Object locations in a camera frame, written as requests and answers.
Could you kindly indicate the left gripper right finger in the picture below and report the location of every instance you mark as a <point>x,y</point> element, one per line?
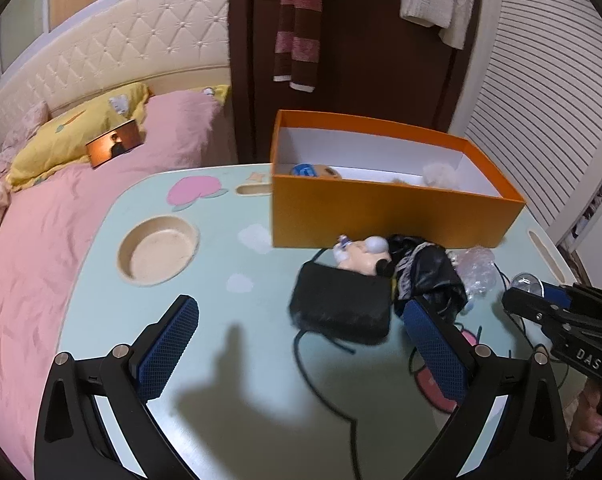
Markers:
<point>456,366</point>

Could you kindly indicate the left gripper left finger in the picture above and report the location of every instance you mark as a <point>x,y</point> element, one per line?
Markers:
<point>149,362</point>

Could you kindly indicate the bubble wrap bundle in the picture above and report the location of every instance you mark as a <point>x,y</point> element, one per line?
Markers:
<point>476,268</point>

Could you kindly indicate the doll with black dress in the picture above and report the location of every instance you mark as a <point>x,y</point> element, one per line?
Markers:
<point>418,269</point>

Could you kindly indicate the black pouch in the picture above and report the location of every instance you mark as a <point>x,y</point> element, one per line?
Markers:
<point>341,304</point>

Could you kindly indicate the white fluffy pompom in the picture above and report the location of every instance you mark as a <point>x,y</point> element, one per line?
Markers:
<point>440,175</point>

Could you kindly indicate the orange cardboard box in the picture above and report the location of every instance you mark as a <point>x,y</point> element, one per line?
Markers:
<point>381,190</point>

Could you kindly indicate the blue brown plush toy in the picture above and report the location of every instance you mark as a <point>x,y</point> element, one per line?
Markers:
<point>303,169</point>

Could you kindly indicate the person's right hand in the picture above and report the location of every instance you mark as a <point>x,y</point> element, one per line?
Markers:
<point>586,427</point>

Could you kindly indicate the small round mirror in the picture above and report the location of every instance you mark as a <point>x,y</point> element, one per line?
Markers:
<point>528,283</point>

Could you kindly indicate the pink bed blanket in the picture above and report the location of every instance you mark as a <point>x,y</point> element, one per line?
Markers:
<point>45,235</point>

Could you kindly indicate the yellow pillow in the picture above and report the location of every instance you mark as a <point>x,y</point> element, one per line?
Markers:
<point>62,141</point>

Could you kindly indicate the white louvered closet door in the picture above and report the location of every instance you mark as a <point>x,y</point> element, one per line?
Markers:
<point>532,101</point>

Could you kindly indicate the dark wooden door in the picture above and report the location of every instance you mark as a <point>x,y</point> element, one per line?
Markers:
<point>373,63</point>

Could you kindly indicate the cream tufted headboard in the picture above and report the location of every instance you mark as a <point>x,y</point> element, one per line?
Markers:
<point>170,44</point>

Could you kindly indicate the maroon pink striped scarf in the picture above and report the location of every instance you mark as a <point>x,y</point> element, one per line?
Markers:
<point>297,44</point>

